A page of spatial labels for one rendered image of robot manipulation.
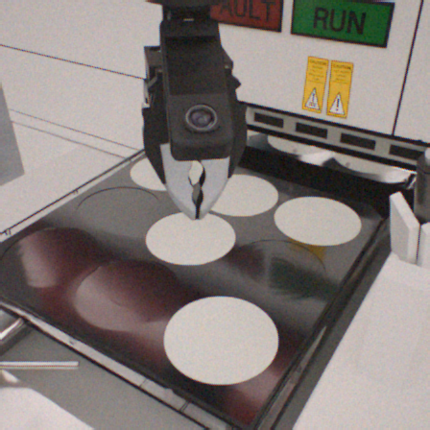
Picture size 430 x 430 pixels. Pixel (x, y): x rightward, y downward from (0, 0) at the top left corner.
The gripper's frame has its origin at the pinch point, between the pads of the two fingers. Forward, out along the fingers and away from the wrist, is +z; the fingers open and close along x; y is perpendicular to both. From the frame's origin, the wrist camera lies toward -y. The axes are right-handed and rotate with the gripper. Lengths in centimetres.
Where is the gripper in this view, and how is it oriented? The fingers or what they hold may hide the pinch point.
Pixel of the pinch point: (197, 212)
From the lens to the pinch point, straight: 47.9
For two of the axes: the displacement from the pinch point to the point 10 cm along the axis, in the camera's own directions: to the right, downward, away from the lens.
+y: -1.9, -5.5, 8.1
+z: 0.0, 8.3, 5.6
